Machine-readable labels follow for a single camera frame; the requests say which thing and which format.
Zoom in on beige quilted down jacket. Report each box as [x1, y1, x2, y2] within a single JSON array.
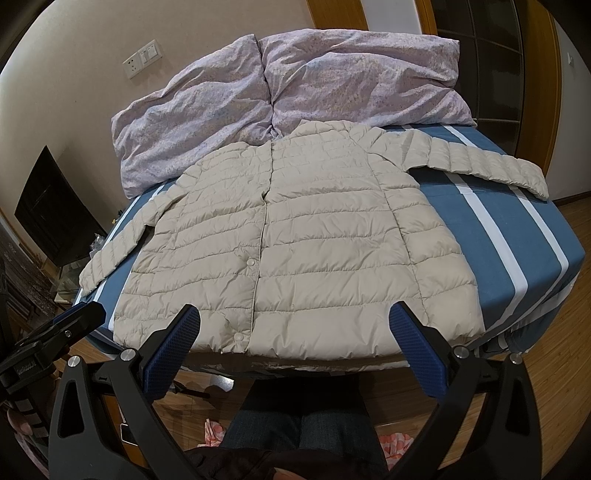
[[79, 121, 548, 362]]

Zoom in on pink patterned slipper right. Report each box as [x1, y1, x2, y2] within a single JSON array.
[[379, 432, 414, 470]]

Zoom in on pink patterned slipper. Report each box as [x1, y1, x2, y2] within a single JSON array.
[[197, 419, 226, 448], [379, 432, 414, 470]]

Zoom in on pink patterned slipper left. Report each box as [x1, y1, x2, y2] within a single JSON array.
[[197, 419, 226, 448]]

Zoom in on black flat television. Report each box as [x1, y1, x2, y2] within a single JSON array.
[[15, 148, 106, 267]]

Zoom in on blue white striped bedsheet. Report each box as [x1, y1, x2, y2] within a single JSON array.
[[81, 127, 584, 372]]

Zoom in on dark trousers legs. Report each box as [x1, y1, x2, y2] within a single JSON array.
[[185, 373, 389, 479]]

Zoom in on dark wooden shelf cabinet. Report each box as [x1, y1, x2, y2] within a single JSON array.
[[431, 0, 528, 158]]

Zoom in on lilac floral duvet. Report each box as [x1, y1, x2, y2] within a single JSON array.
[[111, 29, 474, 198]]

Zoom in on white wall socket panel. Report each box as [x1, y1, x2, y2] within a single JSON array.
[[122, 40, 162, 79]]

